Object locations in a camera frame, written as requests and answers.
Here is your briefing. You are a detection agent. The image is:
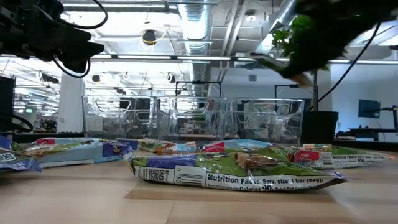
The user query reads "black plant pot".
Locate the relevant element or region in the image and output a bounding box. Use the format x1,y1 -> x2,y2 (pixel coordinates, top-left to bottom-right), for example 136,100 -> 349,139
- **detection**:
300,110 -> 340,149

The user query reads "green leafy plant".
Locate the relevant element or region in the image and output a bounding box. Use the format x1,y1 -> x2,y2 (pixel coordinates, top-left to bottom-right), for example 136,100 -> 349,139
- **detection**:
271,14 -> 330,112

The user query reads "silver slanted duct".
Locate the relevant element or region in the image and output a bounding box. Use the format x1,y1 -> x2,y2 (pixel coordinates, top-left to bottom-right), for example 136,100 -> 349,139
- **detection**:
254,0 -> 298,55

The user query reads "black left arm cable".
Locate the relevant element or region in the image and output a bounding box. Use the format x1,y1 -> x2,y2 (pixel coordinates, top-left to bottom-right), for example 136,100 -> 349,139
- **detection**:
52,0 -> 109,78

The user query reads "blue green granola bar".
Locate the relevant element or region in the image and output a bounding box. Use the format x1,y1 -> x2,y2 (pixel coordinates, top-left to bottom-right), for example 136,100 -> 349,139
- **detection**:
0,148 -> 42,174

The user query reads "long ceiling light rail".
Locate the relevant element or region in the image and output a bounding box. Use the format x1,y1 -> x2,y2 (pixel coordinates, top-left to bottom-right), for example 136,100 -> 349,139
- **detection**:
90,54 -> 398,65

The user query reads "black looped cable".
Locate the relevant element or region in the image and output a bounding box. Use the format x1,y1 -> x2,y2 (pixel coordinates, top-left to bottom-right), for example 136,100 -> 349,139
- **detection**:
0,111 -> 34,133

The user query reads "orange tan granola bar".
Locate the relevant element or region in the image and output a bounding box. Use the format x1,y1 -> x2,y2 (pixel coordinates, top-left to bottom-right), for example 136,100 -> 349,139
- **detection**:
137,138 -> 199,156

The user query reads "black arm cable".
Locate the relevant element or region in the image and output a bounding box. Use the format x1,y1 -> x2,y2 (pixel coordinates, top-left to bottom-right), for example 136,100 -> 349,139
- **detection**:
52,0 -> 109,78
307,22 -> 382,112

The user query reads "white building column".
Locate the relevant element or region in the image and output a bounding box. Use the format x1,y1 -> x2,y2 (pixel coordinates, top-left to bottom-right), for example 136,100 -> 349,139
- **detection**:
57,73 -> 85,134

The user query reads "blue wall monitor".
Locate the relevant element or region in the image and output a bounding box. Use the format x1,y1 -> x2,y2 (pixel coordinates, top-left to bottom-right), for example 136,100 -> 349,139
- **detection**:
358,98 -> 381,119

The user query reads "dark blue granola bar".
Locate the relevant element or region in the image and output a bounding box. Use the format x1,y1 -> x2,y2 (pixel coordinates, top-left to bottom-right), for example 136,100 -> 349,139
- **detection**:
116,138 -> 140,152

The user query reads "black desk with stand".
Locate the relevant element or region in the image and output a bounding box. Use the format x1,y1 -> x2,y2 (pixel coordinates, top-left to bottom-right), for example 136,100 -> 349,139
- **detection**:
348,105 -> 398,134

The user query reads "green purple granola bar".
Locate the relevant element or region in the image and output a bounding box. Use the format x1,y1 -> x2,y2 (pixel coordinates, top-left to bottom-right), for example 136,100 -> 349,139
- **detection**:
129,151 -> 348,193

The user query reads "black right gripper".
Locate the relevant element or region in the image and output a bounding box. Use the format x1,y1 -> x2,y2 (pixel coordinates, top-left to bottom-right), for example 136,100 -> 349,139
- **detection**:
279,0 -> 377,80

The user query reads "black ceiling device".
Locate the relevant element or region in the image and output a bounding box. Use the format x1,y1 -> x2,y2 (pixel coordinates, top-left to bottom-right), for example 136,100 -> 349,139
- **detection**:
142,29 -> 158,47

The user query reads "silver ventilation duct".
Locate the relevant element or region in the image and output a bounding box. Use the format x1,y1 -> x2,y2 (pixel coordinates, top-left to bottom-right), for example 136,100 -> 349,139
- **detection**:
177,0 -> 213,97

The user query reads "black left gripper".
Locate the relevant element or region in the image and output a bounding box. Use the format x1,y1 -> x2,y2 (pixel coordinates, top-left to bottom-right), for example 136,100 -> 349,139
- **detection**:
0,4 -> 105,74

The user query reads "clear plastic bin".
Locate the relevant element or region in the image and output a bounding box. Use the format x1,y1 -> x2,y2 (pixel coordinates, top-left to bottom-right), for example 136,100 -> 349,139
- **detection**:
155,96 -> 230,142
228,98 -> 305,147
81,95 -> 157,141

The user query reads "black rectangular stand frame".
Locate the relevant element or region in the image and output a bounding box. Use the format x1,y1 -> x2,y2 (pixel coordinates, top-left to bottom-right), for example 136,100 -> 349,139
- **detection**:
274,83 -> 301,100

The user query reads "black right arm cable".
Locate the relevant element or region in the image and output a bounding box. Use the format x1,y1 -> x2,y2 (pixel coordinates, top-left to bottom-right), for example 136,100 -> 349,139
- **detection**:
307,22 -> 382,112

